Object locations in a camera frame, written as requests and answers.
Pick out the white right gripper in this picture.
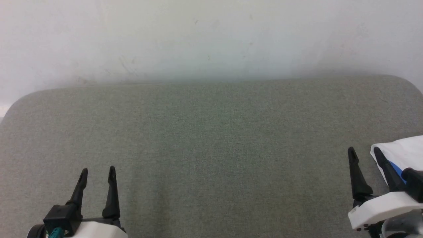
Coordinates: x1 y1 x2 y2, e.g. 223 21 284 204
347 147 423 230

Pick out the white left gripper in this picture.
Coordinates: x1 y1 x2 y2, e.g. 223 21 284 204
26 166 128 238

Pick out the blue and white t-shirt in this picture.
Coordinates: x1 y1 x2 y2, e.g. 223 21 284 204
370 135 423 186

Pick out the grey fabric sofa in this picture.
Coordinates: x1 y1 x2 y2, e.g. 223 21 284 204
0 75 423 238

